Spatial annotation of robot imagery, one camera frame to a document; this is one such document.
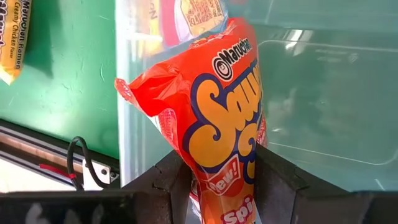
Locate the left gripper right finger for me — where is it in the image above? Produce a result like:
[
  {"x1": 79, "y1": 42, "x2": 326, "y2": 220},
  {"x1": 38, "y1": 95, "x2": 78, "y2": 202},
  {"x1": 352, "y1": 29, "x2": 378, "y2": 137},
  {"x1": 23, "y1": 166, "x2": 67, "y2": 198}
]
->
[{"x1": 254, "y1": 144, "x2": 358, "y2": 224}]

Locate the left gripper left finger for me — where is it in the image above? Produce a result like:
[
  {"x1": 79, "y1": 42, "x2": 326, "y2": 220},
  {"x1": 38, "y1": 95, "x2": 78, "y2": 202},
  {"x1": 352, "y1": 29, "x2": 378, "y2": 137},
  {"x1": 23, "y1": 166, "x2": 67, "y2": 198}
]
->
[{"x1": 121, "y1": 151, "x2": 193, "y2": 224}]

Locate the orange Maruchan Saucy noodle pack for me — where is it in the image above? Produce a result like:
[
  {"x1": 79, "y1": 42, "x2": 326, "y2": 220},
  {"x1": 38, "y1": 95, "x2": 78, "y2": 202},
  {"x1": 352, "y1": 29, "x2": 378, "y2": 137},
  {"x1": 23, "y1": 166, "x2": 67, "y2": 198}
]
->
[{"x1": 114, "y1": 17, "x2": 269, "y2": 224}]

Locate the Maruchan beef ramen pack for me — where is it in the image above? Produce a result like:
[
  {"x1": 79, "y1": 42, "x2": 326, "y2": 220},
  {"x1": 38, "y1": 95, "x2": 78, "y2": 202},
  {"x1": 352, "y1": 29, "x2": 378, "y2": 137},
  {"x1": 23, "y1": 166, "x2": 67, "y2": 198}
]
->
[{"x1": 133, "y1": 0, "x2": 229, "y2": 58}]

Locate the yellow Maruchan chicken ramen pack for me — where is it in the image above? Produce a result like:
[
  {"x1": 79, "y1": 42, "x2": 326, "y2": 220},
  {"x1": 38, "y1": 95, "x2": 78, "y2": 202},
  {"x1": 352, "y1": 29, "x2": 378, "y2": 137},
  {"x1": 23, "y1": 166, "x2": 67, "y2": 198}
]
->
[{"x1": 0, "y1": 0, "x2": 32, "y2": 85}]

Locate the clear plastic bin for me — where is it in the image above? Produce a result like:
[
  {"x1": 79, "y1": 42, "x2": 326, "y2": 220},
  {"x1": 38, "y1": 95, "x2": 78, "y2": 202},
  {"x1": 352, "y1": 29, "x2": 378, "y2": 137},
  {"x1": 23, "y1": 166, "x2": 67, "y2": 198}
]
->
[{"x1": 114, "y1": 0, "x2": 398, "y2": 194}]

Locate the red tape strip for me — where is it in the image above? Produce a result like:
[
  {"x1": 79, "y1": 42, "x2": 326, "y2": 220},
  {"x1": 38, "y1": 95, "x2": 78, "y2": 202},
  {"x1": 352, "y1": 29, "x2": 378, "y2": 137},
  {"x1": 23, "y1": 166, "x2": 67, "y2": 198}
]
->
[{"x1": 39, "y1": 163, "x2": 76, "y2": 180}]

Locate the green table mat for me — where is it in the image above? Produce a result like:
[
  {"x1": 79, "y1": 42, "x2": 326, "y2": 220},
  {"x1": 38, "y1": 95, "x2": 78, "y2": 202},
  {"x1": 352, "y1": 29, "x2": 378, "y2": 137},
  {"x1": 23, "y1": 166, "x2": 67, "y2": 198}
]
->
[{"x1": 0, "y1": 0, "x2": 121, "y2": 160}]

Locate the grey metal frame bracket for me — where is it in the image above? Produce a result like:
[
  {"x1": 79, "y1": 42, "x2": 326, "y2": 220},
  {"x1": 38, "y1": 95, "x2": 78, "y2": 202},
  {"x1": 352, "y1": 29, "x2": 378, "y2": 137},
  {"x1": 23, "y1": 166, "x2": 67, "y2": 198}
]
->
[{"x1": 81, "y1": 159, "x2": 119, "y2": 191}]

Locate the thin black cable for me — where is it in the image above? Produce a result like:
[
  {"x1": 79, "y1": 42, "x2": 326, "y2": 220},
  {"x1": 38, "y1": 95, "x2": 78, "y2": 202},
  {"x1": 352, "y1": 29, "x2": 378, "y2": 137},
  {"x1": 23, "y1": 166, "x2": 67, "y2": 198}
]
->
[{"x1": 67, "y1": 136, "x2": 109, "y2": 191}]

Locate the black aluminium table frame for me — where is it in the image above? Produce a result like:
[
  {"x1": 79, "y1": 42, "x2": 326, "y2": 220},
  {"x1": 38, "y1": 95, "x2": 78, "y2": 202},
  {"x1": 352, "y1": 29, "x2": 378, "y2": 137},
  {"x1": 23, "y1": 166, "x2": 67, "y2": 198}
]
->
[{"x1": 0, "y1": 118, "x2": 121, "y2": 187}]

